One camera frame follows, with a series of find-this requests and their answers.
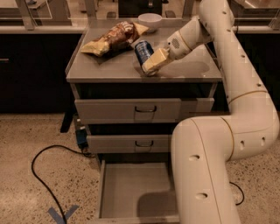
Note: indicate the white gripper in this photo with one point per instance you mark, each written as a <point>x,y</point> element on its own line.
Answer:
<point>174,47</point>

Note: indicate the blue pepsi can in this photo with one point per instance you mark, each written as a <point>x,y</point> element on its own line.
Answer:
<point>143,51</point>

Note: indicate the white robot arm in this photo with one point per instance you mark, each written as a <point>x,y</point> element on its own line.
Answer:
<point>202,145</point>

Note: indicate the grey drawer cabinet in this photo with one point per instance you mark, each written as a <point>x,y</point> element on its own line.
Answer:
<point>119,76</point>

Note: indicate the grey top drawer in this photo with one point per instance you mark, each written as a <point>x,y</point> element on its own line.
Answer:
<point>160,110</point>

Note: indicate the grey middle drawer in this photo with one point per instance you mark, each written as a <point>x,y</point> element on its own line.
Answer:
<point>129,143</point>

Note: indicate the grey open bottom drawer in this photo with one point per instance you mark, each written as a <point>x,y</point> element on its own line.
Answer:
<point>136,193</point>

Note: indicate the long back counter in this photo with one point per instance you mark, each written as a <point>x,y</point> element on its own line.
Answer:
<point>60,29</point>

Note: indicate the white bowl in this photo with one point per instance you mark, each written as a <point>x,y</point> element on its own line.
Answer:
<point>151,20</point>

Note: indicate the brown yellow chip bag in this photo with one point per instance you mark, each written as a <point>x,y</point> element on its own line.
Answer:
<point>119,37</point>

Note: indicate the blue power adapter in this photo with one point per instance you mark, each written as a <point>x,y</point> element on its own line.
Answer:
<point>81,138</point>

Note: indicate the blue tape floor mark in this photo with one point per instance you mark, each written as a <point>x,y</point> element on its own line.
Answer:
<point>62,218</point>

